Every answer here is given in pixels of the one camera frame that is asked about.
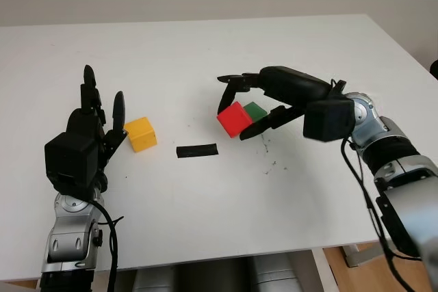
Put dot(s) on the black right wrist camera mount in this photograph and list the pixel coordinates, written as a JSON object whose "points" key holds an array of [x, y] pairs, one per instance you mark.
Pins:
{"points": [[326, 119]]}

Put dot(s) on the grey metal table bracket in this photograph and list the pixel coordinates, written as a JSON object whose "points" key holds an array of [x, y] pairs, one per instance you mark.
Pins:
{"points": [[351, 256]]}

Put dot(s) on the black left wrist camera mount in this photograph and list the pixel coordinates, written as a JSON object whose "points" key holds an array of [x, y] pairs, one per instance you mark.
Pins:
{"points": [[72, 162]]}

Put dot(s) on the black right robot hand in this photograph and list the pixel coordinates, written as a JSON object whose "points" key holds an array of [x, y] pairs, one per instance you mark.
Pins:
{"points": [[294, 83]]}

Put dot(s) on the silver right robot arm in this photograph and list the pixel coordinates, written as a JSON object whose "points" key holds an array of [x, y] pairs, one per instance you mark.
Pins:
{"points": [[397, 155]]}

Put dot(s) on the white table leg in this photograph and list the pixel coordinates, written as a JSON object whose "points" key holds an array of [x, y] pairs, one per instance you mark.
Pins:
{"points": [[321, 271]]}

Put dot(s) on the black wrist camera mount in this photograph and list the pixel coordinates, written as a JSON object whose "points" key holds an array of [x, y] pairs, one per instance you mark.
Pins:
{"points": [[326, 119], [72, 162]]}

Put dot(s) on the yellow cube block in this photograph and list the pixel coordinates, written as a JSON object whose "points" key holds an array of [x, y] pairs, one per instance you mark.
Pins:
{"points": [[141, 134]]}

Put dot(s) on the red cube block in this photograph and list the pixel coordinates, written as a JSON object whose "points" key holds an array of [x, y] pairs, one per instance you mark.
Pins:
{"points": [[234, 119]]}

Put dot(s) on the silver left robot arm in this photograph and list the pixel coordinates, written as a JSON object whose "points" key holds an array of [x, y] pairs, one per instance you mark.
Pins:
{"points": [[68, 237]]}

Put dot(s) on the black chair part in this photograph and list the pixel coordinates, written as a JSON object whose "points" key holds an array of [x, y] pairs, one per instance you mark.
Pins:
{"points": [[434, 70]]}

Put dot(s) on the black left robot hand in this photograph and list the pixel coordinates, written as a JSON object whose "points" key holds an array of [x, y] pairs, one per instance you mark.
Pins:
{"points": [[83, 121]]}

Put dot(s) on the black tape strip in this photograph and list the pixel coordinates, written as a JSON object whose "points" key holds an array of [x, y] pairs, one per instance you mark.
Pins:
{"points": [[197, 150]]}

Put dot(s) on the green cube block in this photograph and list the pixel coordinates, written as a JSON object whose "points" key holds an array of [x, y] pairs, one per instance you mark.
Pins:
{"points": [[257, 110]]}

